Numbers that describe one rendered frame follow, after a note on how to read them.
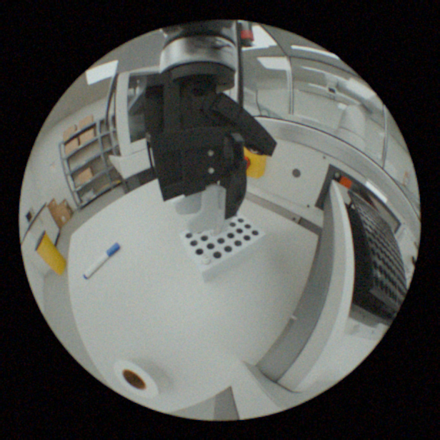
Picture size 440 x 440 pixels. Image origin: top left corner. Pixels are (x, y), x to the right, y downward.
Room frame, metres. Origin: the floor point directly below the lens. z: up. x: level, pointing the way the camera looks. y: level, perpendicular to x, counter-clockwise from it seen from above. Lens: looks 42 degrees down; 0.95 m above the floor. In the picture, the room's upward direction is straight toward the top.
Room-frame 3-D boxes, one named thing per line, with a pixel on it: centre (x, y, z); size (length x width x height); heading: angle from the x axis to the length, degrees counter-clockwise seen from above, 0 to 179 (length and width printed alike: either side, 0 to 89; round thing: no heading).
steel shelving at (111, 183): (2.81, 2.48, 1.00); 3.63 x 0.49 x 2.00; 135
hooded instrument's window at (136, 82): (1.48, 0.74, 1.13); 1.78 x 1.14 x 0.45; 49
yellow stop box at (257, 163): (0.30, -0.07, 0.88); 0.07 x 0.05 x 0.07; 49
